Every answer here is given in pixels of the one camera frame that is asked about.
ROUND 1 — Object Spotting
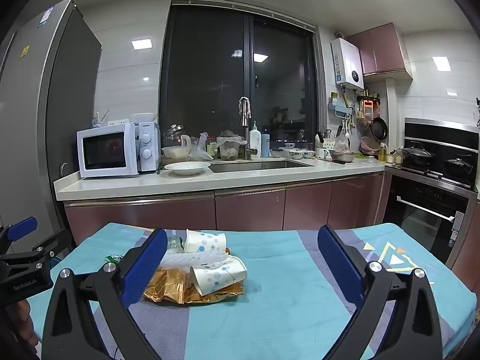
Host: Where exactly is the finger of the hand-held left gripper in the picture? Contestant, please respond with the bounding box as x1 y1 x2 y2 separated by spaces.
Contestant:
0 229 73 269
0 216 38 250

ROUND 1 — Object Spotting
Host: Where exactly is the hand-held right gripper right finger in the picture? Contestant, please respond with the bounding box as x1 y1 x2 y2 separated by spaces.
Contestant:
318 225 444 360

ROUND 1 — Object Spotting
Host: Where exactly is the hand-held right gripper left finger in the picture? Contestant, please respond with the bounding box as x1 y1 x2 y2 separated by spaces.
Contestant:
42 228 168 360

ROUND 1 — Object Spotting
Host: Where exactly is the gold foil bag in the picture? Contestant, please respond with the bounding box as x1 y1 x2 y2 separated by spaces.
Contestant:
143 266 244 305

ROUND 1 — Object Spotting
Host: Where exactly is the bubble wrap sheet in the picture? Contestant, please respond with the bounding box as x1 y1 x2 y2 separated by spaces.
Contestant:
159 251 235 271

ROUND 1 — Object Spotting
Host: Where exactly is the dotted paper cup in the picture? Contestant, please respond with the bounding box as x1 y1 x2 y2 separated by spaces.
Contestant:
184 229 227 254

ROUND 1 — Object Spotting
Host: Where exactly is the cream ceramic plate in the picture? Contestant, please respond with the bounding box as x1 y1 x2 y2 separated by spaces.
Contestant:
189 256 248 296

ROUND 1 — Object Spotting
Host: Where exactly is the person's left hand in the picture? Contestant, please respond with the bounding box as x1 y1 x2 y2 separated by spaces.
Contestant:
5 300 39 349

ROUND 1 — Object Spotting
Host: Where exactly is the clear plastic bottle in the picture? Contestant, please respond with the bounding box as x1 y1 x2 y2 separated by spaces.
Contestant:
167 234 185 254

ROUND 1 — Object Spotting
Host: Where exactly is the teal printed tablecloth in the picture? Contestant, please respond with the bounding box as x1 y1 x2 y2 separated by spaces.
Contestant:
26 222 478 360

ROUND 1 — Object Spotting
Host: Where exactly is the built-in black oven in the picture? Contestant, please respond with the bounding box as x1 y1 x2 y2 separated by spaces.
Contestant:
384 183 471 268

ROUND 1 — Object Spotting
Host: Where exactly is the white shallow bowl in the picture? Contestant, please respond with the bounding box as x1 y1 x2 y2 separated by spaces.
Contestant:
164 161 211 177

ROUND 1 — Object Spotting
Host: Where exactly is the steel bowl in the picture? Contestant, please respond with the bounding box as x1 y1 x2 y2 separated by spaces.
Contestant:
329 150 356 164

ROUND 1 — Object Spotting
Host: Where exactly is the white microwave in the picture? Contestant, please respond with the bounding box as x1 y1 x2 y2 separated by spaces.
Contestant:
77 121 161 179

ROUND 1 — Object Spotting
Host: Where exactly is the kitchen counter with pink cabinets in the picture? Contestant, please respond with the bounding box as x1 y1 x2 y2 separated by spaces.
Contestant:
53 157 389 247

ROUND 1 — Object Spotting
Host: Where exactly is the white utensil holder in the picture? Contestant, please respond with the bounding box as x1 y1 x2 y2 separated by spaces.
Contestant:
315 129 331 158

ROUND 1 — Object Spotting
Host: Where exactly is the pink bowl stack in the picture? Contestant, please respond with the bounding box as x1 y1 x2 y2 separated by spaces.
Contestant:
360 137 380 157

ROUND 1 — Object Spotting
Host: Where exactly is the gas stove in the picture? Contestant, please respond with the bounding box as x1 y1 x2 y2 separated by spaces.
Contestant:
386 162 478 193

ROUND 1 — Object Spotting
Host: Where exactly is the clear plastic bag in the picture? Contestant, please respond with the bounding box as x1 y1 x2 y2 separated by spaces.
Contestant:
189 132 211 161

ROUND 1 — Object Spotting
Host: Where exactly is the steel sink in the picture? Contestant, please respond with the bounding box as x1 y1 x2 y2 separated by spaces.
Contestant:
210 158 316 174

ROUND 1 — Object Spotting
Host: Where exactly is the black wok with glass lid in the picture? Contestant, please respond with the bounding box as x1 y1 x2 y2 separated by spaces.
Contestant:
401 142 436 169

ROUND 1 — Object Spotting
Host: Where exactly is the glass jar with lid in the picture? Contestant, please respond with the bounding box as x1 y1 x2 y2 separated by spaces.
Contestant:
163 124 186 149

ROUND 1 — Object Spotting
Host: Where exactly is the black frying pan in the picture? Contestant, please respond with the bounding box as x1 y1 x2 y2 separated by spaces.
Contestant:
370 117 389 140

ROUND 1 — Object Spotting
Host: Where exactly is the white tub with plastic bag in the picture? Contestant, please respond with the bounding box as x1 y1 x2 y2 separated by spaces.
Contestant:
217 131 248 161

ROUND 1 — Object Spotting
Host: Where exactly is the grey refrigerator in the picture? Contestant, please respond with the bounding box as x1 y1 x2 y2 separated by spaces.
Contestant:
0 0 103 241

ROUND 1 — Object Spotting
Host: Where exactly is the white pump bottle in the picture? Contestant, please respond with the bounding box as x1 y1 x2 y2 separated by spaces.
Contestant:
248 121 263 158

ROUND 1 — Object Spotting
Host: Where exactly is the black pot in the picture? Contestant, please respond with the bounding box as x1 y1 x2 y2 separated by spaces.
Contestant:
444 157 474 178

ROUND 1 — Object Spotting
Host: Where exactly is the black range hood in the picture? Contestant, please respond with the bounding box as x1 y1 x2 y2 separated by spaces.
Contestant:
404 117 480 166

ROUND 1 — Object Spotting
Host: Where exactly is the steel kitchen faucet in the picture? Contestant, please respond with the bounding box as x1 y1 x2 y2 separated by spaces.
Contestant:
237 97 260 160

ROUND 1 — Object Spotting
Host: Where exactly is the white water heater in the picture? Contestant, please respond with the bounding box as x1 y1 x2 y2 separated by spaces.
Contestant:
331 38 365 90

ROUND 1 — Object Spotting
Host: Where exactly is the dark kitchen window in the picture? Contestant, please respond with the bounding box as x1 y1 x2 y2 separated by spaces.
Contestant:
159 0 328 151

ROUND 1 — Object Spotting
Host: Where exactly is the blue wall rack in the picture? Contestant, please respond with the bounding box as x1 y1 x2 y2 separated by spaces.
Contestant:
328 92 356 118

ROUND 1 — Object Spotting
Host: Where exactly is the pink wall cabinet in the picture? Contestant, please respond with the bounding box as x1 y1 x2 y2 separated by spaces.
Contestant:
347 23 413 80

